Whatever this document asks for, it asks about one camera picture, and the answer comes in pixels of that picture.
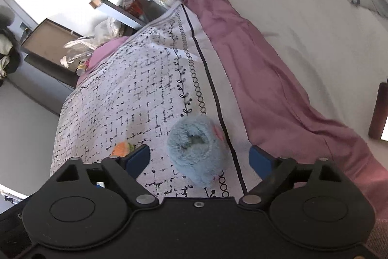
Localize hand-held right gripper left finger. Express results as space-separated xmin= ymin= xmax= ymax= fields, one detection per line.
xmin=51 ymin=144 xmax=160 ymax=205

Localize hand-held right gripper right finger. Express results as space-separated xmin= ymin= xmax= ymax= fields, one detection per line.
xmin=239 ymin=145 xmax=349 ymax=205

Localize blue fluffy plush toy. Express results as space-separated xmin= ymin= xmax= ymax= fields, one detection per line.
xmin=167 ymin=115 xmax=230 ymax=186

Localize orange green small plush toy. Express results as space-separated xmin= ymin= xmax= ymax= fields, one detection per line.
xmin=111 ymin=141 xmax=136 ymax=157

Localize patterned white bed sheet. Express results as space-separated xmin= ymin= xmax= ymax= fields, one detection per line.
xmin=50 ymin=2 xmax=252 ymax=198

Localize pink blanket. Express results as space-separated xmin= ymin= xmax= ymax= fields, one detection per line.
xmin=76 ymin=0 xmax=388 ymax=211

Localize clear plastic bottle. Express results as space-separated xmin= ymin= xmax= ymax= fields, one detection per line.
xmin=60 ymin=51 xmax=91 ymax=69

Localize dark red phone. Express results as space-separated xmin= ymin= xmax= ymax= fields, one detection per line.
xmin=368 ymin=82 xmax=388 ymax=141

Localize clear plastic bag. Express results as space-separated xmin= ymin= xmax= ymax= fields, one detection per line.
xmin=64 ymin=17 xmax=126 ymax=61

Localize white fleece blanket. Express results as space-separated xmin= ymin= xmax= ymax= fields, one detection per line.
xmin=215 ymin=0 xmax=388 ymax=153

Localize brown cardboard box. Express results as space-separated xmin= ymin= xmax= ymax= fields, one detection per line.
xmin=21 ymin=18 xmax=84 ymax=73

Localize red snack packet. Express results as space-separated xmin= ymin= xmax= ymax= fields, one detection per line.
xmin=123 ymin=0 xmax=146 ymax=20

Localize hanging dark clothes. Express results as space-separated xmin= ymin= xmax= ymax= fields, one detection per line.
xmin=0 ymin=4 xmax=23 ymax=86

